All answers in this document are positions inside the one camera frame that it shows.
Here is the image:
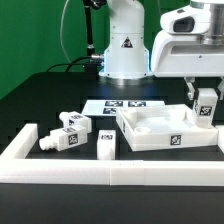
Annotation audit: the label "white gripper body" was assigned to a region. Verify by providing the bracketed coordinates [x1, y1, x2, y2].
[151, 31, 224, 77]

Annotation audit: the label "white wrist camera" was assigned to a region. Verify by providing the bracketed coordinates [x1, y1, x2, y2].
[160, 6, 211, 34]

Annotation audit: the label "grey hanging cable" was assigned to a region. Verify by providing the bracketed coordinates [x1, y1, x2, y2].
[59, 0, 73, 64]

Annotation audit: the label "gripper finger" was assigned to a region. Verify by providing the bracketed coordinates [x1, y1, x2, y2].
[184, 77, 195, 100]
[217, 77, 224, 99]

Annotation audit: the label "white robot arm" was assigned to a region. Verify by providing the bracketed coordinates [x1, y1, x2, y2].
[99, 0, 224, 98]

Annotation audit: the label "black cables on table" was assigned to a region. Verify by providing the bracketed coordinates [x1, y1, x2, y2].
[45, 55, 105, 73]

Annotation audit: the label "white sheet with markers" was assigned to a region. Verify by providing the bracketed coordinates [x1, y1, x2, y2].
[82, 100, 164, 116]

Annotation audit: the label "black camera pole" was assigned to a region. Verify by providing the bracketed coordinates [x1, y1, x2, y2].
[82, 0, 108, 58]

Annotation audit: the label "white square tabletop part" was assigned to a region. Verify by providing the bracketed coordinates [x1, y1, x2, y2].
[116, 104, 218, 151]

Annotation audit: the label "white U-shaped fence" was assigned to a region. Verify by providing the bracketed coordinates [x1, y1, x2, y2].
[0, 124, 224, 186]

